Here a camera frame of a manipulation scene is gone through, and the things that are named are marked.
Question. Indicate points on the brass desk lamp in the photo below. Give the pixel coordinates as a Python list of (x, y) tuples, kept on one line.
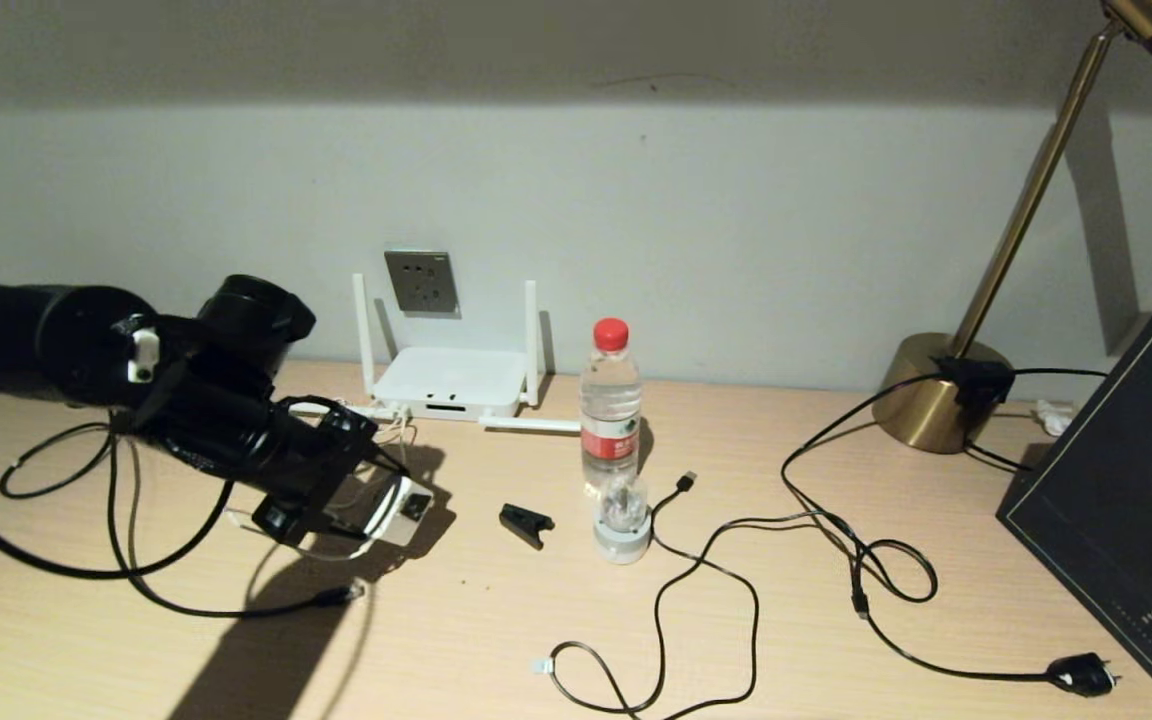
[(926, 400)]

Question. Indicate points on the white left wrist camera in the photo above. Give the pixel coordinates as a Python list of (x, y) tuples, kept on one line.
[(281, 520)]

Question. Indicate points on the white power adapter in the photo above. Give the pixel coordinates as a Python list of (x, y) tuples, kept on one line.
[(391, 522)]

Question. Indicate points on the small glass dome white base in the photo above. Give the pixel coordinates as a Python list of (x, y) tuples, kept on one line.
[(623, 535)]

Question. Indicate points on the small black clip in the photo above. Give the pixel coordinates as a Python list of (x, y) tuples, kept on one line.
[(524, 524)]

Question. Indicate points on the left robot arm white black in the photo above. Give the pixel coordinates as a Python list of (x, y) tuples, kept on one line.
[(46, 340)]

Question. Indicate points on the small white crumpled object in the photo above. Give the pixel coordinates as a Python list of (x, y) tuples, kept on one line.
[(1051, 418)]

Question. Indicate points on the white router with antennas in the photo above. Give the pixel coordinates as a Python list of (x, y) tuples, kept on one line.
[(451, 380)]

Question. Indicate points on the black box on lamp base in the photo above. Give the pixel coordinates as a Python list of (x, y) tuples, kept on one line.
[(978, 385)]

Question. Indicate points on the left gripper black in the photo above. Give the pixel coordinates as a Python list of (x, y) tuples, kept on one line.
[(321, 455)]

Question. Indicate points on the grey wall socket plate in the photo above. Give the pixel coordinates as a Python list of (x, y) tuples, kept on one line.
[(423, 283)]

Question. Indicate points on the dark gift bag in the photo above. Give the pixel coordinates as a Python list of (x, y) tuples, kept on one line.
[(1116, 480)]

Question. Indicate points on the water bottle red cap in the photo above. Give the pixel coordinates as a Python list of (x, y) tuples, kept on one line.
[(611, 420)]

